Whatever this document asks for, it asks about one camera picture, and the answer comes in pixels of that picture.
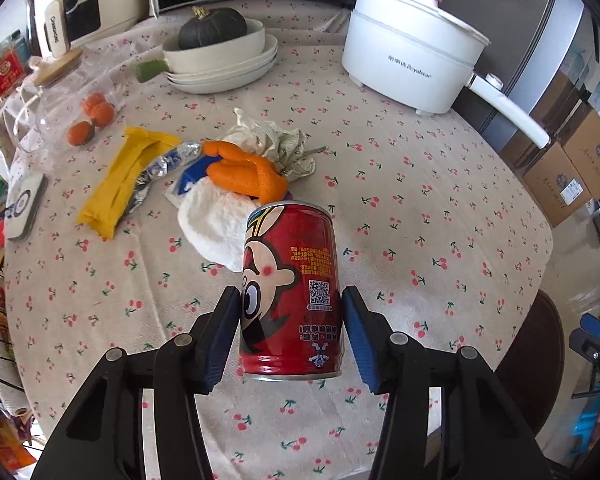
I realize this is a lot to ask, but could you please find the crumpled beige paper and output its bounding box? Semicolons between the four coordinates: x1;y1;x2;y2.
220;107;327;179

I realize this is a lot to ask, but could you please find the orange snack bag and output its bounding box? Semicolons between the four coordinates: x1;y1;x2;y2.
0;407;37;470

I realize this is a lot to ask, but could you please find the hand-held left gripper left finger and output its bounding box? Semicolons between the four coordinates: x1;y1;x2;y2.
30;285;243;480

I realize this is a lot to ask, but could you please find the white crumpled cloth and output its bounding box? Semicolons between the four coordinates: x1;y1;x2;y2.
176;182;261;272

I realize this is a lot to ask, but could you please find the white electric cooking pot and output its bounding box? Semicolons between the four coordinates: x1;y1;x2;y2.
341;0;552;149

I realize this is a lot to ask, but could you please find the silver foil wrapper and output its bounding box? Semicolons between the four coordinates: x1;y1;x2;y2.
130;141;204;212

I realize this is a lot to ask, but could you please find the orange rubber glove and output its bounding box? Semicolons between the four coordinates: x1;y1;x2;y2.
202;140;289;206

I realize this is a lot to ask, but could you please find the dark green pumpkin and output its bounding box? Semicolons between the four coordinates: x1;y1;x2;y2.
178;6;248;51

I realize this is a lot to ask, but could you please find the blue plastic wrapper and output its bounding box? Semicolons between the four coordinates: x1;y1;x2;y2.
172;156;222;197

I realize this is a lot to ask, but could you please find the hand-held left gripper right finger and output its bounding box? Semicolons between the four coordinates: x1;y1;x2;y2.
341;285;553;480

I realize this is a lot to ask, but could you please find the red label glass jar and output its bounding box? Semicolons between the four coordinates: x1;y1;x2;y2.
0;45;33;98

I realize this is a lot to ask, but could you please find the glass jar with wooden lid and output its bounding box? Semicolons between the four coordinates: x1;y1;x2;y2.
12;46;86;153

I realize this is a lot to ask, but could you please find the red cartoon drink can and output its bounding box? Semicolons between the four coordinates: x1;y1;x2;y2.
238;201;342;380

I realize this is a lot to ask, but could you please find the cream air fryer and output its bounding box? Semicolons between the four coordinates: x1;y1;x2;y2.
27;0;152;59

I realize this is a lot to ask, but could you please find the cream plate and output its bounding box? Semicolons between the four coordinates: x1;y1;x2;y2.
166;34;280;83
169;60;276;94

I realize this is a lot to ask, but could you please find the yellow snack packet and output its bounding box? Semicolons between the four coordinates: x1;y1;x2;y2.
76;126;182;240

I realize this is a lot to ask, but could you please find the white kitchen scale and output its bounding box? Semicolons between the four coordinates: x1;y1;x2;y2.
5;172;48;241

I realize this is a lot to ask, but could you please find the grey refrigerator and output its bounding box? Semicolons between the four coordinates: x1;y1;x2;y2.
400;0;590;133

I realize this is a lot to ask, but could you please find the cream bowl with green handle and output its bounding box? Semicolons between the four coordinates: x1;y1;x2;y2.
135;18;267;84

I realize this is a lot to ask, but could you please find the brown trash bin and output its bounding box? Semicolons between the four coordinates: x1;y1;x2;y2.
495;290;566;436

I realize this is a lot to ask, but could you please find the clear plastic bag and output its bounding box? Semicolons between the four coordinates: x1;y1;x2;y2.
32;77;131;157

